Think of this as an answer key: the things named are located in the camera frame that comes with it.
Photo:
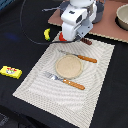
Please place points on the round tan wooden plate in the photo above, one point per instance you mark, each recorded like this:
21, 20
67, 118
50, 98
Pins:
69, 66

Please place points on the white woven placemat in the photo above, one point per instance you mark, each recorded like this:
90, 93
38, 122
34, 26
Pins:
64, 101

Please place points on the beige bowl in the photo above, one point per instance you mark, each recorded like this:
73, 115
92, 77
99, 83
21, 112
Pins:
122, 15

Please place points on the yellow butter box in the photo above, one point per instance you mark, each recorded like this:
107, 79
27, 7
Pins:
11, 72

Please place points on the grey pot with long handle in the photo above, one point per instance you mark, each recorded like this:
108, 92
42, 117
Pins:
62, 7

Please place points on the brown wooden board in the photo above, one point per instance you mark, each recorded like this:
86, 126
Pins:
105, 28

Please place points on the fork with wooden handle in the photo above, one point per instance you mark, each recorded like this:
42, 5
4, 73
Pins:
54, 77

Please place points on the grey pot centre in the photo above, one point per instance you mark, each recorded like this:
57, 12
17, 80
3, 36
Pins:
100, 10

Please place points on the red toy tomato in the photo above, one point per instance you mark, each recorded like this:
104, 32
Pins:
61, 37

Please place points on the yellow toy banana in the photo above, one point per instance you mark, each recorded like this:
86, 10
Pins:
46, 34

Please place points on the knife with wooden handle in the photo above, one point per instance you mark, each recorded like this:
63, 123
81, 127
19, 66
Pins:
80, 56

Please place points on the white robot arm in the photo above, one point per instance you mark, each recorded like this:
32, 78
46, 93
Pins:
81, 4

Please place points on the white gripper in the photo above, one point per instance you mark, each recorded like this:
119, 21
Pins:
77, 22

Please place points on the brown toy sausage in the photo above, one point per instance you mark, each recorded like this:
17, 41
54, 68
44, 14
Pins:
86, 41

